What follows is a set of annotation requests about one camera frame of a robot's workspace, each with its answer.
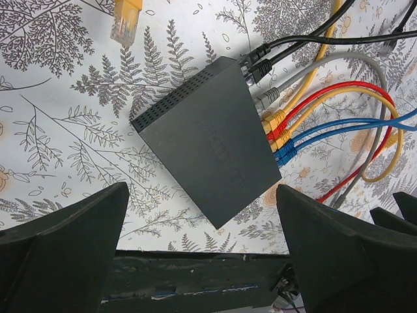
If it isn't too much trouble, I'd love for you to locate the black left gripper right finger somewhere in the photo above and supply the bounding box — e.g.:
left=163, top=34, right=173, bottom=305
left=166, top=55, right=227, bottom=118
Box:
left=276, top=185, right=416, bottom=312

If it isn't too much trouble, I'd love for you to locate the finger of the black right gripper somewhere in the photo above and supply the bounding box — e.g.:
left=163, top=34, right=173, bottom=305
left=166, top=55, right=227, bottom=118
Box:
left=369, top=207, right=416, bottom=243
left=393, top=192, right=417, bottom=220

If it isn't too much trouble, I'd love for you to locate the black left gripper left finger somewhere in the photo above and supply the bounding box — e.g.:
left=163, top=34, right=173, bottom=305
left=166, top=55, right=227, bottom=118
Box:
left=1, top=183, right=129, bottom=312

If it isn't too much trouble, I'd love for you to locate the yellow ethernet cable short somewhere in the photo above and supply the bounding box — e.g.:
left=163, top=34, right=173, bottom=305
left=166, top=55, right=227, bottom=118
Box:
left=277, top=86, right=386, bottom=184

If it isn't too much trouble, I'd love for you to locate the red ethernet cable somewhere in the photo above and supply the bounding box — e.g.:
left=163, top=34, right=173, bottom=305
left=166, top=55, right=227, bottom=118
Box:
left=266, top=81, right=396, bottom=203

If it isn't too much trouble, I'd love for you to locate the black network switch box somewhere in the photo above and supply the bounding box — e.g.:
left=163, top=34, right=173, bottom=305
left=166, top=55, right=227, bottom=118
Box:
left=132, top=57, right=281, bottom=228

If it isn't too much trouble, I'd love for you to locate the floral patterned table mat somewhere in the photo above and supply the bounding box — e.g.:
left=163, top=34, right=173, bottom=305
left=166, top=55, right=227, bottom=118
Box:
left=1, top=1, right=416, bottom=254

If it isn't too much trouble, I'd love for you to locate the grey ethernet cable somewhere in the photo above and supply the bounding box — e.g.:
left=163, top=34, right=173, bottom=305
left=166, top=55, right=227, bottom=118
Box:
left=253, top=52, right=388, bottom=209

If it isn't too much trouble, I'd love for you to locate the yellow ethernet cable long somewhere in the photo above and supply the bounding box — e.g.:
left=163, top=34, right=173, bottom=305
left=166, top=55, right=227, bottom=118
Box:
left=109, top=0, right=343, bottom=113

